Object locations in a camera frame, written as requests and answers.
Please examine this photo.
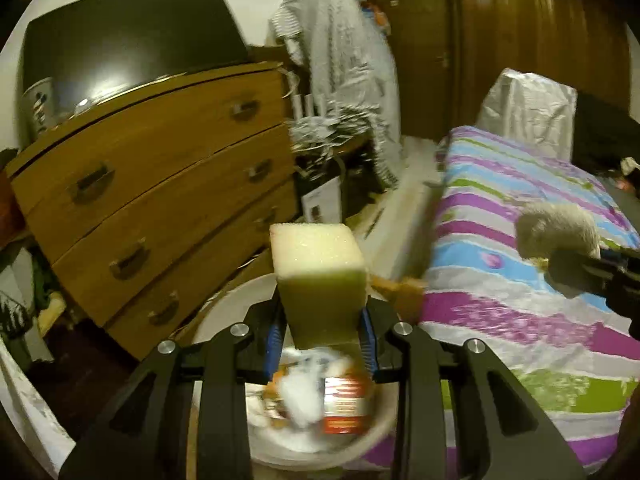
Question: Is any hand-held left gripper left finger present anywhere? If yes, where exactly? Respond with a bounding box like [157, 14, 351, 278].
[59, 290, 288, 480]

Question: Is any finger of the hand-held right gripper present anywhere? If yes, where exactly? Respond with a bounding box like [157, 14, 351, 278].
[575, 252, 621, 283]

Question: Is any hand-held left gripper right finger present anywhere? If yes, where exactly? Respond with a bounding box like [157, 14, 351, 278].
[357, 297, 586, 480]

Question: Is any white blue wrapper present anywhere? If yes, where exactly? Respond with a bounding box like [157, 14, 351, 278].
[277, 352, 332, 428]

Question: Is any beige tissue ball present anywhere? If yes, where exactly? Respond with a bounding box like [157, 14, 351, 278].
[515, 202, 603, 301]

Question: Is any white plastic basin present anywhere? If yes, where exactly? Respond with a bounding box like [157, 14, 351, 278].
[190, 272, 401, 471]

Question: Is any yellow sponge block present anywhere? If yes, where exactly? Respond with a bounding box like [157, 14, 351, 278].
[269, 221, 368, 351]

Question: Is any striped floral bedsheet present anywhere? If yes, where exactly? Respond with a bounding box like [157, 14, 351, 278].
[360, 125, 640, 471]

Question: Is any pile of black clothes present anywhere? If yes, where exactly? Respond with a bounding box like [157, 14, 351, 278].
[570, 90, 640, 181]

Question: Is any white product box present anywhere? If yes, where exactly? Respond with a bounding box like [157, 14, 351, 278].
[300, 175, 346, 223]

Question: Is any white plastic furniture cover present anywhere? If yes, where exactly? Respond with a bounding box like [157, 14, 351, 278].
[477, 67, 578, 161]

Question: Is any wooden dresser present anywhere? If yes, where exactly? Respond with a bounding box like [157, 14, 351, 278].
[5, 62, 301, 361]

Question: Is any white router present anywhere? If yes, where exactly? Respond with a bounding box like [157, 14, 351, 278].
[290, 91, 332, 122]

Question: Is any dark wooden wardrobe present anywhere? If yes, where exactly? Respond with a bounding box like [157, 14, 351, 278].
[452, 0, 633, 111]

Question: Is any white patterned cloth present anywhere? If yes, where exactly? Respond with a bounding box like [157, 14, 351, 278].
[0, 345, 76, 466]

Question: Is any dark wooden door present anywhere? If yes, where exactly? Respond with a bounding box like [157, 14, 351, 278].
[367, 0, 461, 141]

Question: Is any grey striped blanket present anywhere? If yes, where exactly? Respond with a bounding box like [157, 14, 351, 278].
[270, 0, 401, 188]

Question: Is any orange and blue toy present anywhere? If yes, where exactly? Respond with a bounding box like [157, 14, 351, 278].
[362, 2, 391, 29]

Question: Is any patterned tin can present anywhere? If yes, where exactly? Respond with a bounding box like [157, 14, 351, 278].
[25, 77, 59, 138]

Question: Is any black television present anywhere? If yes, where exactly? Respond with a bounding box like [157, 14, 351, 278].
[20, 0, 251, 133]

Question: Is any wooden bed frame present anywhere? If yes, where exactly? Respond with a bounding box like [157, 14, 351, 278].
[357, 182, 446, 281]

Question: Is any tangle of white cables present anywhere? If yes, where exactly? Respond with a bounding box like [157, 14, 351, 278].
[290, 115, 371, 162]

